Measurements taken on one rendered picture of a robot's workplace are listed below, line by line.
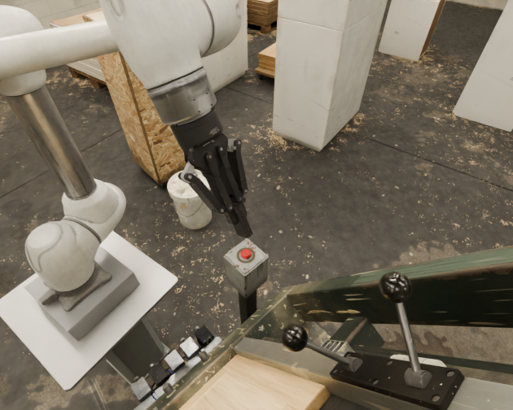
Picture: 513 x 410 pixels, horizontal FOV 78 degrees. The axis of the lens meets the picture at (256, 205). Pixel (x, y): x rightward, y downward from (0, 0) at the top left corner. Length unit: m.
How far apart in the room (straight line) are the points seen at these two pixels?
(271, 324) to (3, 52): 0.94
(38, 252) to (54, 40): 0.67
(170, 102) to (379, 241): 2.20
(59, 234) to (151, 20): 0.84
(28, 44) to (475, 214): 2.92
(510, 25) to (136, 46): 3.67
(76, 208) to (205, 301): 1.16
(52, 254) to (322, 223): 1.87
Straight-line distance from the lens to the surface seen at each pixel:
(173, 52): 0.46
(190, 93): 0.47
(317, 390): 0.62
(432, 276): 0.65
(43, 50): 0.71
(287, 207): 2.59
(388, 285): 0.42
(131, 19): 0.47
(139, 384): 1.23
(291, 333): 0.48
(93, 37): 0.69
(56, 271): 1.20
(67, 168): 1.14
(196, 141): 0.49
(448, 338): 2.31
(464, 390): 0.44
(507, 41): 3.96
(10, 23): 0.99
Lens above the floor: 1.90
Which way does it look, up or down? 47 degrees down
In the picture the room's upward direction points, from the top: straight up
